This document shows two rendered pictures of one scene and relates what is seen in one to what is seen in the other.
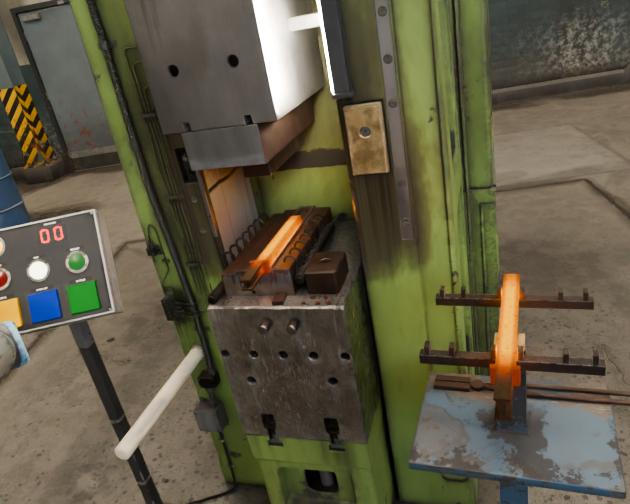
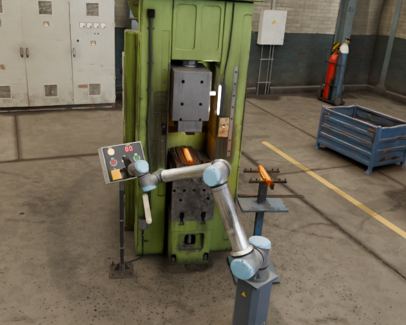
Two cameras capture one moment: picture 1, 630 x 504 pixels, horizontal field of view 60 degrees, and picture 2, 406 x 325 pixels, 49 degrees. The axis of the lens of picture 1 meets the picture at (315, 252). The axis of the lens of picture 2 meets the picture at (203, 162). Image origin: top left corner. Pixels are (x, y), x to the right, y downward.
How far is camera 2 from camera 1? 269 cm
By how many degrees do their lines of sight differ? 30
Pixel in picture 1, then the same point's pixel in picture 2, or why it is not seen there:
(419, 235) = (231, 155)
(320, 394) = (202, 203)
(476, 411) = (252, 200)
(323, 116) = not seen: hidden behind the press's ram
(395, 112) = (231, 120)
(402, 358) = not seen: hidden behind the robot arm
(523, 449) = (266, 206)
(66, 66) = not seen: outside the picture
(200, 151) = (182, 126)
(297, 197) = (177, 142)
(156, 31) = (180, 93)
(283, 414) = (187, 211)
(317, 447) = (196, 223)
